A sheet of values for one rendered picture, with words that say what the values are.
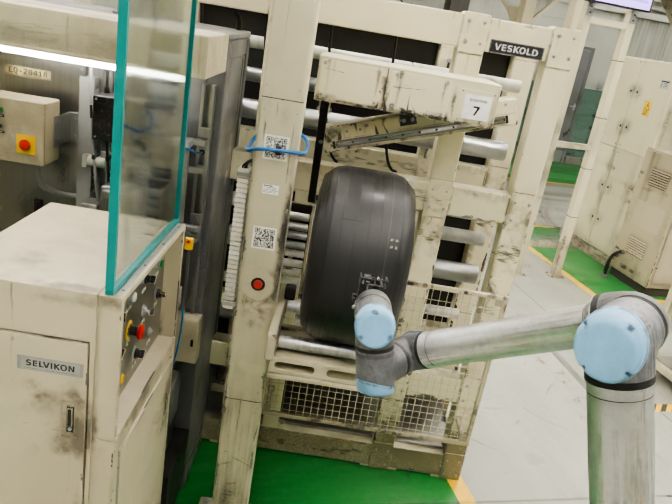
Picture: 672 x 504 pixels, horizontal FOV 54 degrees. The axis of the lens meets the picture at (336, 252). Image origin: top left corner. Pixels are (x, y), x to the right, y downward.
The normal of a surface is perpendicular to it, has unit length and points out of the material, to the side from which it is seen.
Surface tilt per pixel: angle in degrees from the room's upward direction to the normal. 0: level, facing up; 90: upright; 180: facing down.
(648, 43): 90
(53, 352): 90
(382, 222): 48
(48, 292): 90
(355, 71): 90
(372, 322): 78
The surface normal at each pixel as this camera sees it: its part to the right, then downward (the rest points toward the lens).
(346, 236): 0.05, -0.18
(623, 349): -0.66, 0.06
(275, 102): -0.04, 0.33
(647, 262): -0.96, -0.07
